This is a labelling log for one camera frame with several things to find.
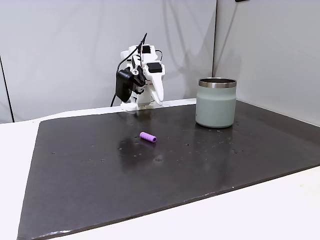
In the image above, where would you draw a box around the purple ribbed pen grip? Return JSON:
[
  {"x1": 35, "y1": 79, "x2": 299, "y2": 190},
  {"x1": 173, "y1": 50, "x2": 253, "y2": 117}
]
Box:
[{"x1": 139, "y1": 131, "x2": 158, "y2": 144}]

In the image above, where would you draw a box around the pale green steel-rimmed cup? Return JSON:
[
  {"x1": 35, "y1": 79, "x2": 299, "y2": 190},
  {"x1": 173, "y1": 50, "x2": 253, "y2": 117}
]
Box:
[{"x1": 195, "y1": 77, "x2": 238, "y2": 129}]

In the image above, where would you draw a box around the dark board mat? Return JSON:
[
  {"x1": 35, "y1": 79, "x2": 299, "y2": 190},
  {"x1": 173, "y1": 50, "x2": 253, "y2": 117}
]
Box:
[{"x1": 16, "y1": 99, "x2": 320, "y2": 240}]

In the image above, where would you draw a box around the black oval camera box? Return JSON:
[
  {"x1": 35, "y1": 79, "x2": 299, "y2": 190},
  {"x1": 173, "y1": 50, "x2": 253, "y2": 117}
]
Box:
[{"x1": 115, "y1": 67, "x2": 147, "y2": 103}]

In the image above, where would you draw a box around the black cable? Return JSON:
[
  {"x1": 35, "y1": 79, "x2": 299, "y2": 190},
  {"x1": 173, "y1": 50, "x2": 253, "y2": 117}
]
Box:
[{"x1": 109, "y1": 32, "x2": 164, "y2": 108}]

